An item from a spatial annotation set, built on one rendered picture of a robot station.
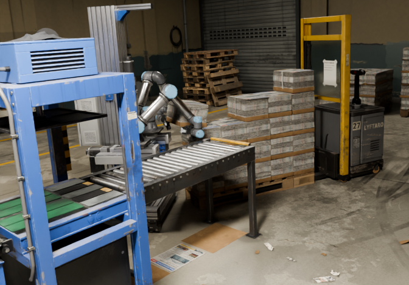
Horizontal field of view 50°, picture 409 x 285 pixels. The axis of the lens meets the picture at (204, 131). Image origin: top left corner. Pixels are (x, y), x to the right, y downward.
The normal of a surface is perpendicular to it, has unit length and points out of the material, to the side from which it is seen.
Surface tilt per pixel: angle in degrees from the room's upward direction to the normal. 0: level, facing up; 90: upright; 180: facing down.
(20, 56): 90
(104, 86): 90
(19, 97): 90
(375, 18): 90
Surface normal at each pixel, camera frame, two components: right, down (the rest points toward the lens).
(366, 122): 0.43, 0.18
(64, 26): 0.73, 0.11
